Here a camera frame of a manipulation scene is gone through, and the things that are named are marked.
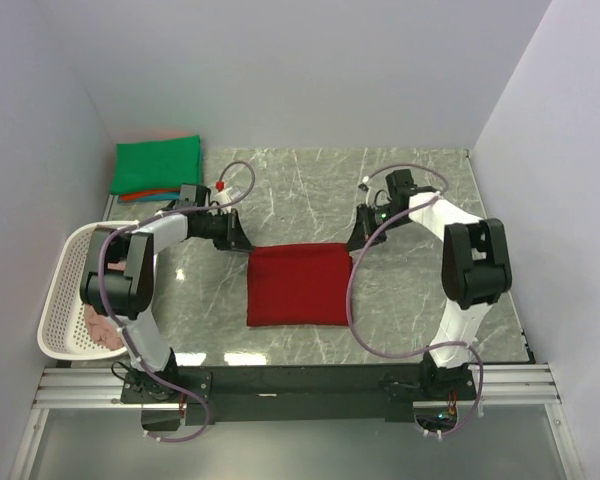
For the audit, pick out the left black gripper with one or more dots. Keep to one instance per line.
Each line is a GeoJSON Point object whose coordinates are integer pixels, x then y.
{"type": "Point", "coordinates": [234, 237]}

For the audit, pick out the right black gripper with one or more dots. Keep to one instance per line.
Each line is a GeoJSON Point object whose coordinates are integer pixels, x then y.
{"type": "Point", "coordinates": [364, 228]}

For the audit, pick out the red t shirt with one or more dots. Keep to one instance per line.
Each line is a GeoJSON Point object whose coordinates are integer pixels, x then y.
{"type": "Point", "coordinates": [298, 284]}

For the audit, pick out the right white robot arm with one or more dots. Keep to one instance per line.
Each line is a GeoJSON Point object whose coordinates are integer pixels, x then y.
{"type": "Point", "coordinates": [475, 270]}

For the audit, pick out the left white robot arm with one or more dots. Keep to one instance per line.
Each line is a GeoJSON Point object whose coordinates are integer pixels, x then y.
{"type": "Point", "coordinates": [118, 278]}

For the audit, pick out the orange folded t shirt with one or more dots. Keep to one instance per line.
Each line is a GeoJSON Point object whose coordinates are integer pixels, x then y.
{"type": "Point", "coordinates": [150, 195]}

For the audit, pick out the green folded t shirt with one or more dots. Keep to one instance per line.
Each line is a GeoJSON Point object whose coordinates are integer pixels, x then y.
{"type": "Point", "coordinates": [162, 164]}

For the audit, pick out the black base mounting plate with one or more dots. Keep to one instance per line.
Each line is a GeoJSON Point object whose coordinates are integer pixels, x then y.
{"type": "Point", "coordinates": [285, 393]}

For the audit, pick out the pink t shirt in basket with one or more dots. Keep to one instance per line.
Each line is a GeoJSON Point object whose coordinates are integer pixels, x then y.
{"type": "Point", "coordinates": [100, 331]}

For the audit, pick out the white plastic laundry basket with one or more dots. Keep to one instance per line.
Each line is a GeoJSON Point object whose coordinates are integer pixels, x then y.
{"type": "Point", "coordinates": [62, 332]}

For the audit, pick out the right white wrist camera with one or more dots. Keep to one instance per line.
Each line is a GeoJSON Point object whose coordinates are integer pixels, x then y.
{"type": "Point", "coordinates": [372, 195]}

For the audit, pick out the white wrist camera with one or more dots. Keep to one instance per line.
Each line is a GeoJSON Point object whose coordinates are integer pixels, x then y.
{"type": "Point", "coordinates": [227, 194]}
{"type": "Point", "coordinates": [372, 195]}

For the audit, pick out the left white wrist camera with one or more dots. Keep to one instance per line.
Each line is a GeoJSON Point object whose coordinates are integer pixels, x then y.
{"type": "Point", "coordinates": [227, 194]}

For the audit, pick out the aluminium rail frame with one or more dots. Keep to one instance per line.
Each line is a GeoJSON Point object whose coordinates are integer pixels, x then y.
{"type": "Point", "coordinates": [498, 385]}

